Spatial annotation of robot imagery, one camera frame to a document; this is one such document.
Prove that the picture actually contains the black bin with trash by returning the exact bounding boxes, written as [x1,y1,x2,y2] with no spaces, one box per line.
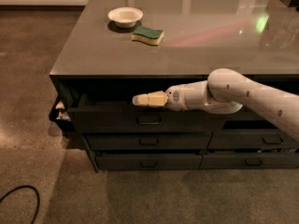
[49,97,75,133]

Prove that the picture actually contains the grey drawer cabinet frame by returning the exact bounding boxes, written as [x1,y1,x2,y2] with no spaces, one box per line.
[50,0,299,170]

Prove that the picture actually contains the white paper bowl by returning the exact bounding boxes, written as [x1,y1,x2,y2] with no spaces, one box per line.
[108,7,143,29]

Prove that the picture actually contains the grey drawer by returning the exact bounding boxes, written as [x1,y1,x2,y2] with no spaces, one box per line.
[67,94,263,133]
[86,133,212,150]
[208,129,299,149]
[95,153,202,171]
[200,153,299,169]

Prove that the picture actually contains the black floor cable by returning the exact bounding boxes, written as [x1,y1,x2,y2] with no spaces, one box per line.
[0,185,41,224]

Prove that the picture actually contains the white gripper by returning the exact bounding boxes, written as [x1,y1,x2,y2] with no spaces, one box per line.
[133,84,188,111]

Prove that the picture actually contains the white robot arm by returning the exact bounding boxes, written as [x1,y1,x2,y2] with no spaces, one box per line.
[132,68,299,140]

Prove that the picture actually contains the green and yellow sponge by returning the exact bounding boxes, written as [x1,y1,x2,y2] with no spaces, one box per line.
[131,26,164,46]

